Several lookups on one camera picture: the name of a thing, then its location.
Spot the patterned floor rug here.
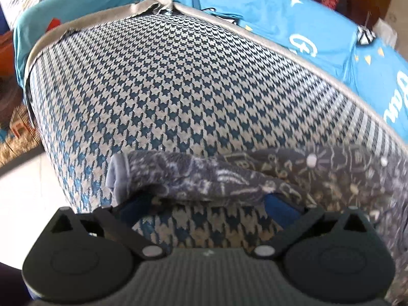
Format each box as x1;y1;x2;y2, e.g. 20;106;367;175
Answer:
0;80;47;168

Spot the white patterned box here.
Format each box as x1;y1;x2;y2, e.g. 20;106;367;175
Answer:
0;0;42;29

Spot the grey doodle-print fleece jacket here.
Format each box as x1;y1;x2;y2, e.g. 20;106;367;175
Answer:
105;147;408;306

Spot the blue printed sofa cover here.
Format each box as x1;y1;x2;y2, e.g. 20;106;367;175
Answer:
13;0;408;134

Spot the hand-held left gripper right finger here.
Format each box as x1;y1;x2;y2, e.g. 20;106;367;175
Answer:
250;194;367;260

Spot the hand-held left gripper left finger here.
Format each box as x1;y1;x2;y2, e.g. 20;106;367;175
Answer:
48;196;166;260

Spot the houndstooth sofa seat cushion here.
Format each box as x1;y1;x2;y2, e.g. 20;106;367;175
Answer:
24;0;408;249

